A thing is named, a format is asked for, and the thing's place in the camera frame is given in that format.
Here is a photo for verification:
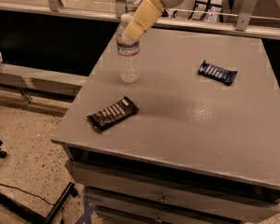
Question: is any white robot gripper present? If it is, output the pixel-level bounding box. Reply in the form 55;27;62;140
126;0;185;40

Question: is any clear plastic water bottle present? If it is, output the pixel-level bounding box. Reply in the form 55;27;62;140
116;13;140;83

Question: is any black rxbar chocolate bar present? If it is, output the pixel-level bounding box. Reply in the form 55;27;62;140
87;96;139;132

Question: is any metal railing frame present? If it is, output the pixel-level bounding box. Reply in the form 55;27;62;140
0;0;280;40

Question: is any lower drawer knob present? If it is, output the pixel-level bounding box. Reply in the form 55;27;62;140
154;215;163;224

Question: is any black floor cable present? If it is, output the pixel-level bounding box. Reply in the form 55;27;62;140
0;180;55;206

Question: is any grey drawer cabinet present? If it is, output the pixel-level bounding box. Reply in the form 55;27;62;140
52;29;280;224

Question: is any blue rxbar blueberry bar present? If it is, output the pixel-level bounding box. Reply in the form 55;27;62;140
198;61;237;86

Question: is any drawer knob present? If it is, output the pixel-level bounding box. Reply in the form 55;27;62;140
159;194;169;204
154;215;163;224

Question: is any grey side bench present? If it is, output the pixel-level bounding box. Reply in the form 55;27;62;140
0;63;87;109

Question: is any upper drawer knob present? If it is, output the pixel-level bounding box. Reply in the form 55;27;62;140
159;194;169;204

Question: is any black floor stand frame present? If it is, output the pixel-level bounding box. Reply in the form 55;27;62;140
0;182;78;224

